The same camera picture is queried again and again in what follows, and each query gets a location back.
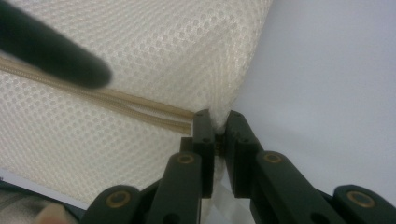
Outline dark blurred rod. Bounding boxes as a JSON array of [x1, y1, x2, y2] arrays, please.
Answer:
[[0, 0, 113, 90]]

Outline cream mesh laundry bag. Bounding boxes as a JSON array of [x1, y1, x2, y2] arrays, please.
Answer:
[[0, 0, 275, 224]]

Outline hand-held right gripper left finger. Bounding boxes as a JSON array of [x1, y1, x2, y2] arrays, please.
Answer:
[[179, 108, 217, 200]]

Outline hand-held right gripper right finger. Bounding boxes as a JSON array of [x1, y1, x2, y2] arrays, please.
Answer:
[[223, 110, 264, 199]]

